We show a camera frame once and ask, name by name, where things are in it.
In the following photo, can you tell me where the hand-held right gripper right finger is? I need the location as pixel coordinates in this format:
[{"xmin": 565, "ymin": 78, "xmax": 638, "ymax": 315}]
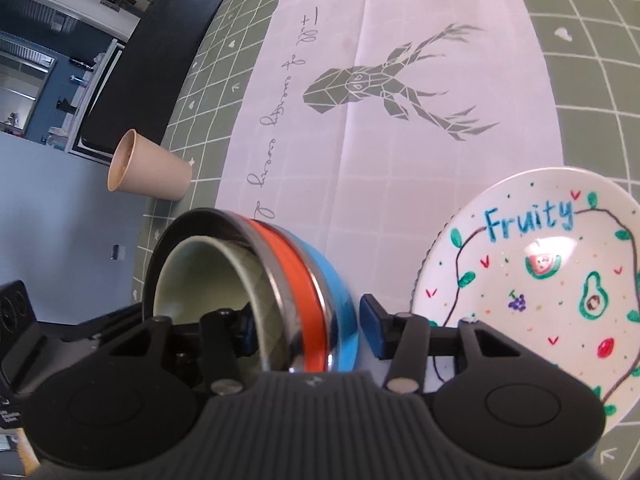
[{"xmin": 359, "ymin": 294, "xmax": 551, "ymax": 395}]

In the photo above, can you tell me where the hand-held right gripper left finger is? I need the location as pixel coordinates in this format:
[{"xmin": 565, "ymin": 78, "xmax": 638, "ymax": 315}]
[{"xmin": 100, "ymin": 307, "xmax": 258, "ymax": 396}]

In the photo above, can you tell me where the blue steel bowl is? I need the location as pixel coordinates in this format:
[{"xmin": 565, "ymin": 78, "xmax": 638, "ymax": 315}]
[{"xmin": 272, "ymin": 225, "xmax": 362, "ymax": 373}]

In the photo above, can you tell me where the green ceramic bowl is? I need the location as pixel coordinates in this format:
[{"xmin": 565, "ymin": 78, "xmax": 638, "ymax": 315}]
[{"xmin": 152, "ymin": 237, "xmax": 291, "ymax": 373}]

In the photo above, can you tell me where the white fruit-print plate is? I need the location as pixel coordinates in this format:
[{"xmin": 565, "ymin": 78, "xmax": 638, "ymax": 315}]
[{"xmin": 410, "ymin": 167, "xmax": 640, "ymax": 441}]

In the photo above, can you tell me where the white deer-print table runner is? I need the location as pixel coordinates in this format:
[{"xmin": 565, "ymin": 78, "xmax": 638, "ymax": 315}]
[{"xmin": 220, "ymin": 0, "xmax": 566, "ymax": 376}]

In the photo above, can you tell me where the beige cup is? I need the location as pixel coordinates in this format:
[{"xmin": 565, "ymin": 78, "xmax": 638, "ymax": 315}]
[{"xmin": 107, "ymin": 129, "xmax": 193, "ymax": 202}]

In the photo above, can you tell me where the wide black chair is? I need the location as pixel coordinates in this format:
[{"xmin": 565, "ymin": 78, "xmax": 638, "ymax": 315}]
[{"xmin": 80, "ymin": 0, "xmax": 228, "ymax": 161}]

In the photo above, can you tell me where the green checkered tablecloth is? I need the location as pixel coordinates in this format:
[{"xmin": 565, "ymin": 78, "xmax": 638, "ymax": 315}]
[{"xmin": 131, "ymin": 0, "xmax": 640, "ymax": 480}]

